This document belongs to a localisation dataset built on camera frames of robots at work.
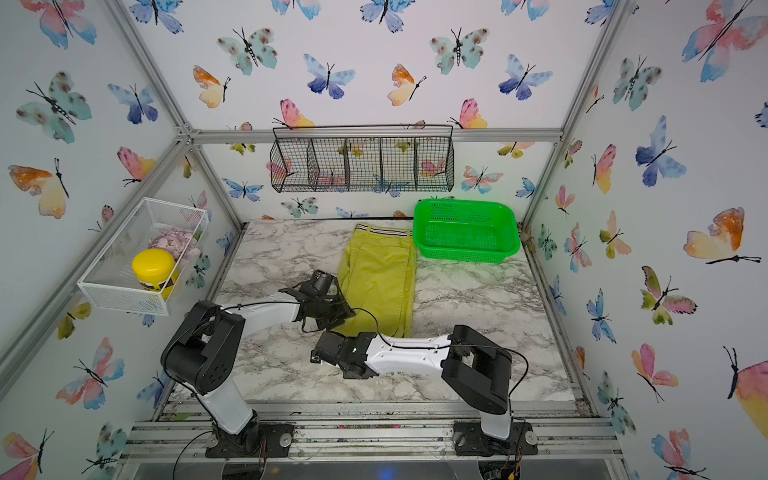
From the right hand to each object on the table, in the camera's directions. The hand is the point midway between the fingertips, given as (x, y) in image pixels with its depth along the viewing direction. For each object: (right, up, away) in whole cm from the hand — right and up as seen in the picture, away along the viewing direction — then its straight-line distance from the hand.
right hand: (359, 346), depth 84 cm
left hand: (-2, +7, +10) cm, 13 cm away
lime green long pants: (+4, +17, +19) cm, 26 cm away
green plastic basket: (+38, +35, +35) cm, 62 cm away
